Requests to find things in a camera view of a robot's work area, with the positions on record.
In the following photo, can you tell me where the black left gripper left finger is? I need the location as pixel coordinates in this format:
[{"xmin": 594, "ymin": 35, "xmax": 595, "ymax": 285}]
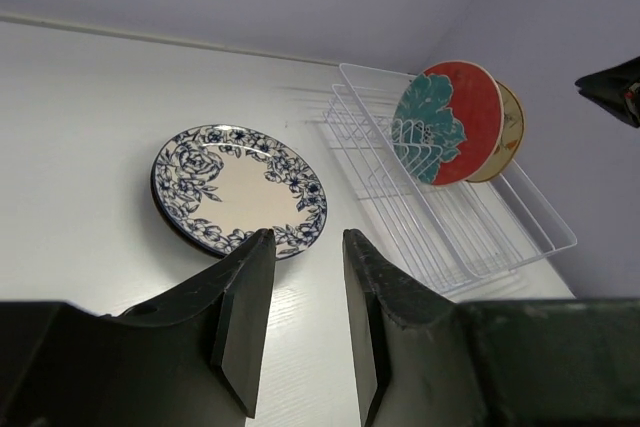
[{"xmin": 1, "ymin": 229, "xmax": 276, "ymax": 426}]

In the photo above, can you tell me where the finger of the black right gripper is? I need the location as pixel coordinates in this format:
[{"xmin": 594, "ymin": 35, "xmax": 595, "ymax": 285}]
[{"xmin": 575, "ymin": 57, "xmax": 639, "ymax": 128}]

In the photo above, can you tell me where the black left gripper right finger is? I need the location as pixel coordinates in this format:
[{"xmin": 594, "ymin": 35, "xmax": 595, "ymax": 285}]
[{"xmin": 342, "ymin": 229, "xmax": 639, "ymax": 426}]

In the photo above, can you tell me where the yellow bird plate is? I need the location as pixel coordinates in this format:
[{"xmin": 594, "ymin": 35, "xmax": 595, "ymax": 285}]
[{"xmin": 467, "ymin": 81, "xmax": 526, "ymax": 183}]

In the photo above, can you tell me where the red plate with teal flower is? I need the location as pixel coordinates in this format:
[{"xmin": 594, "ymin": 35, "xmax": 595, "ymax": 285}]
[{"xmin": 391, "ymin": 60, "xmax": 504, "ymax": 186}]

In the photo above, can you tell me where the dark teal blossom plate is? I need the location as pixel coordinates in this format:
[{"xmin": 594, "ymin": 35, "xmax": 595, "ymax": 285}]
[{"xmin": 149, "ymin": 173, "xmax": 225, "ymax": 260}]

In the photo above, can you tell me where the blue floral white plate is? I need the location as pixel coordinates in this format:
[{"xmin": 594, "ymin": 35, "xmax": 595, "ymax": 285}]
[{"xmin": 151, "ymin": 124, "xmax": 328, "ymax": 260}]

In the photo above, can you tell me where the white wire dish rack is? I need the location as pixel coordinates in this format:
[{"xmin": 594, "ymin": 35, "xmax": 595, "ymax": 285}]
[{"xmin": 321, "ymin": 63, "xmax": 577, "ymax": 301}]

